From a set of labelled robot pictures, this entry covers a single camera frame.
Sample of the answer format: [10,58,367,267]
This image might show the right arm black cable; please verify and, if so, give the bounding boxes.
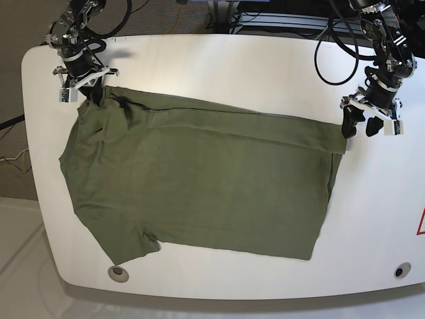
[81,0,133,51]

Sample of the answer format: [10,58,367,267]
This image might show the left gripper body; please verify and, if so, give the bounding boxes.
[340,84,402,128]

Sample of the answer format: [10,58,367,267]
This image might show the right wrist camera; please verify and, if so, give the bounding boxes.
[59,88,78,103]

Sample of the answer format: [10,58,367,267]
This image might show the black floor cable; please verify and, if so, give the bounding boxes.
[129,0,157,17]

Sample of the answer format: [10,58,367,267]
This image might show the grey metal frame rail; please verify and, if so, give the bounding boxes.
[223,12,366,39]

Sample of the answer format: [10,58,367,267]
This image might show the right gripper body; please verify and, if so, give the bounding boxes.
[52,53,119,90]

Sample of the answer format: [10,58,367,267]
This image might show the yellow floor cable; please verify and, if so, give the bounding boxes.
[0,150,31,175]

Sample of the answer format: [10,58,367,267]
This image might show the olive green T-shirt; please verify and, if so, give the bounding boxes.
[60,86,346,265]

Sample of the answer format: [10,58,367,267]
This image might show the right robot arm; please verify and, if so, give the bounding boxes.
[46,1,119,103]

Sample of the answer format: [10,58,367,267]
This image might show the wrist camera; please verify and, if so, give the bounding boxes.
[383,119,404,136]
[59,88,78,103]

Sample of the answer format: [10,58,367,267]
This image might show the red warning triangle sticker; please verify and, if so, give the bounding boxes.
[416,210,425,235]

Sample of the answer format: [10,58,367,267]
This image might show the right table cable grommet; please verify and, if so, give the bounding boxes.
[394,263,412,279]

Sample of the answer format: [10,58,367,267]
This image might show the white floor cable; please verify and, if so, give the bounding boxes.
[0,150,28,165]

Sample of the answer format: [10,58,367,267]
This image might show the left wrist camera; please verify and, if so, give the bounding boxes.
[383,119,404,136]

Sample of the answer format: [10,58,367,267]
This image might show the left table cable grommet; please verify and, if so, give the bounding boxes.
[108,266,129,283]

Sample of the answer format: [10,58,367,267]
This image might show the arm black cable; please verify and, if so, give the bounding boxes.
[313,0,376,86]
[81,0,133,51]

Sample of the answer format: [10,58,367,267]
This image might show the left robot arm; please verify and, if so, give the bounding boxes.
[341,1,416,139]

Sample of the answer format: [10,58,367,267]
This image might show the table cable grommet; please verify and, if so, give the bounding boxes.
[108,266,129,283]
[394,263,412,279]

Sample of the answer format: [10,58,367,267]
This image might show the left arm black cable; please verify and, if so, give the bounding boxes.
[313,0,376,86]

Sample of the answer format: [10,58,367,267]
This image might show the black bar under table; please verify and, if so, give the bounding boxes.
[0,114,25,130]

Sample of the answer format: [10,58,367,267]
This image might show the grey metal table leg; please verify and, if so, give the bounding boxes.
[207,1,240,34]

